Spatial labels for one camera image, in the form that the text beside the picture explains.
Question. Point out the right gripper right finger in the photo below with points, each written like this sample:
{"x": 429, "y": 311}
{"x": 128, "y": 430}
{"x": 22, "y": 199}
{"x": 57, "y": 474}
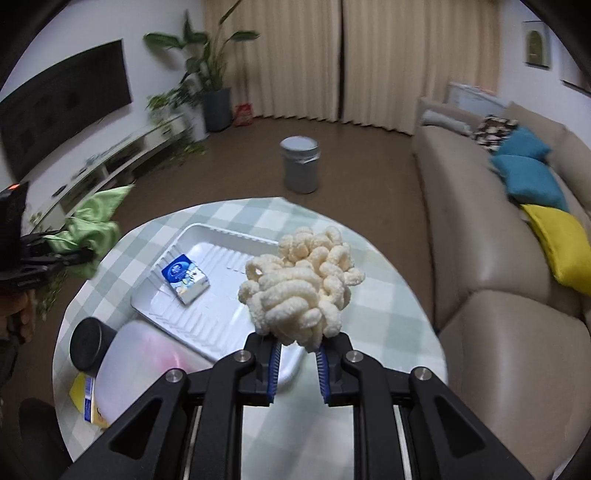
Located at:
{"x": 336, "y": 384}

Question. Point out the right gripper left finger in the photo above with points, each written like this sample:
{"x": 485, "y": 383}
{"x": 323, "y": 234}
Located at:
{"x": 263, "y": 375}

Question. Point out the green microfiber cloth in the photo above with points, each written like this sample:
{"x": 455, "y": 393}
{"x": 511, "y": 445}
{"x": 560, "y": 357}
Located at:
{"x": 91, "y": 226}

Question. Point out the cream chenille duster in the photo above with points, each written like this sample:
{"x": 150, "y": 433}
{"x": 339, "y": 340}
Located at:
{"x": 298, "y": 294}

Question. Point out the person's left hand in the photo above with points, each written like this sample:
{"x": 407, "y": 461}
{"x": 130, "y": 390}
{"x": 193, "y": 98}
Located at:
{"x": 23, "y": 306}

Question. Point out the white TV console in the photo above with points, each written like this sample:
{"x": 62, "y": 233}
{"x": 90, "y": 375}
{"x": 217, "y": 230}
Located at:
{"x": 100, "y": 172}

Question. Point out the white plastic tray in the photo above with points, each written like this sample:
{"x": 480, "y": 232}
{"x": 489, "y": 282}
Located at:
{"x": 216, "y": 323}

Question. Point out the translucent plastic jar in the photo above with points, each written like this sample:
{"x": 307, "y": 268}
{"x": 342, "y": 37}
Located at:
{"x": 138, "y": 355}

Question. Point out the beige leather sofa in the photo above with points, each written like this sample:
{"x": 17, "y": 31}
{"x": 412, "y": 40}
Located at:
{"x": 517, "y": 343}

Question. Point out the trailing ivy plant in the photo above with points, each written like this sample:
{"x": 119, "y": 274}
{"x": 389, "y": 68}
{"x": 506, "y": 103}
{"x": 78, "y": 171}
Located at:
{"x": 178, "y": 115}

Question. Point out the tall potted plant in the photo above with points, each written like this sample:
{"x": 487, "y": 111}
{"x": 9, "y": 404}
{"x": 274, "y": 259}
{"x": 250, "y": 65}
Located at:
{"x": 202, "y": 83}

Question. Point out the red box on floor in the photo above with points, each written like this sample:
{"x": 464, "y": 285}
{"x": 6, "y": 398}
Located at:
{"x": 243, "y": 115}

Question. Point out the yellow cushion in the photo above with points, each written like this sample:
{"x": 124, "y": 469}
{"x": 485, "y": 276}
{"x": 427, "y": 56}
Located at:
{"x": 565, "y": 245}

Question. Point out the teal cushion front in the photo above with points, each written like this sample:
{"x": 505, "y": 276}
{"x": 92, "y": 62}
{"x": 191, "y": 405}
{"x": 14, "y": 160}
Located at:
{"x": 529, "y": 181}

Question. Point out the teal cushion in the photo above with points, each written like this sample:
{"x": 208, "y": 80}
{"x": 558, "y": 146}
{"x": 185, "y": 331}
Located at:
{"x": 523, "y": 142}
{"x": 529, "y": 181}

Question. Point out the grey folded blanket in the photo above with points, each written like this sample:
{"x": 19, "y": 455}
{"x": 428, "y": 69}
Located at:
{"x": 433, "y": 118}

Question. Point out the black white patterned cushion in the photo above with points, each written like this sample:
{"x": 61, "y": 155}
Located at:
{"x": 493, "y": 131}

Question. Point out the teal cushion rear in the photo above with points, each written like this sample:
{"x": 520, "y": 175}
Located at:
{"x": 523, "y": 142}

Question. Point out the white cabinet behind sofa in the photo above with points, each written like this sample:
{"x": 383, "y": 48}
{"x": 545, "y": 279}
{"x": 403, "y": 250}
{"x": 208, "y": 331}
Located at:
{"x": 475, "y": 100}

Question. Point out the beige curtains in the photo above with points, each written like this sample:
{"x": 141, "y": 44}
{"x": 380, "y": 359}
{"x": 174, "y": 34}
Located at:
{"x": 364, "y": 62}

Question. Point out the black wall television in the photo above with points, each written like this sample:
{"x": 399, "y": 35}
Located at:
{"x": 60, "y": 102}

